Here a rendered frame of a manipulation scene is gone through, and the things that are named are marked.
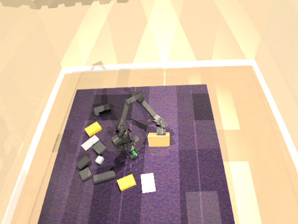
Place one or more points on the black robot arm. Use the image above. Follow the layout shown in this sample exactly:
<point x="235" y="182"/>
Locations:
<point x="122" y="134"/>

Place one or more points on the white flat bar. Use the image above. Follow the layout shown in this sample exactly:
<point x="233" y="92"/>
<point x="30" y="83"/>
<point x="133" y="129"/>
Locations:
<point x="90" y="142"/>

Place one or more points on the white cube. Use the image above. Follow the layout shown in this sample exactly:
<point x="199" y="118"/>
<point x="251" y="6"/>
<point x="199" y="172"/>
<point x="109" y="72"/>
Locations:
<point x="99" y="160"/>

